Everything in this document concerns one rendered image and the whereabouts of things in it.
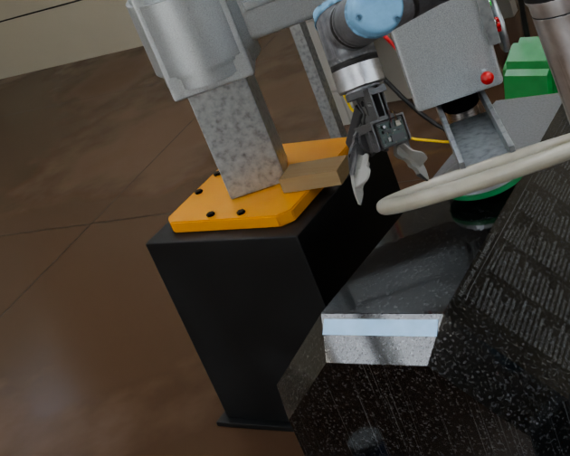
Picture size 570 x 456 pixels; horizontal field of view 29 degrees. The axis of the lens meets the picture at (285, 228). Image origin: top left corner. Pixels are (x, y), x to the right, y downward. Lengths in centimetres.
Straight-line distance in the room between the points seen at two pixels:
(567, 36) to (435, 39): 125
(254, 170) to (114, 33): 595
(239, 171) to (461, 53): 102
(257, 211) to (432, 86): 86
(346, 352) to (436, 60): 72
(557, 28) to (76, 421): 321
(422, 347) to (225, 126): 119
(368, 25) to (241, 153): 158
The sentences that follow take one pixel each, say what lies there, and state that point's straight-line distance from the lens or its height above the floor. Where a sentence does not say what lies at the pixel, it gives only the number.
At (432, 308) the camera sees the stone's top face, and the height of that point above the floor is 80.
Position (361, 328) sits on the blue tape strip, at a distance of 256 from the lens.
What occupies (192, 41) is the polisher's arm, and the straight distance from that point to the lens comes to 322.
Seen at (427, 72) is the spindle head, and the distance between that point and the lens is 267.
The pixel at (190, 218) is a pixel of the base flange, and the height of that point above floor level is 78.
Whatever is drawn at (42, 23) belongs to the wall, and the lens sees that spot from 967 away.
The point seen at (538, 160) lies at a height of 125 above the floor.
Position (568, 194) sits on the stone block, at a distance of 299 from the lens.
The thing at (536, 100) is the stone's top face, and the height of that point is 80.
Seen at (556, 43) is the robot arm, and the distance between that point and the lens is 144.
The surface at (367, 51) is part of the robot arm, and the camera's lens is 201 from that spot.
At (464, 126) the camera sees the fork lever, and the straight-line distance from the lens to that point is 268.
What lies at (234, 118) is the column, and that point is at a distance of 337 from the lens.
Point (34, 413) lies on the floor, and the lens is 454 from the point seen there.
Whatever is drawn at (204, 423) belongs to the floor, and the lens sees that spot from 394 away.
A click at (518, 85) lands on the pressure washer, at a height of 46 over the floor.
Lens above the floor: 209
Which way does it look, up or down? 25 degrees down
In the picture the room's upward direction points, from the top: 22 degrees counter-clockwise
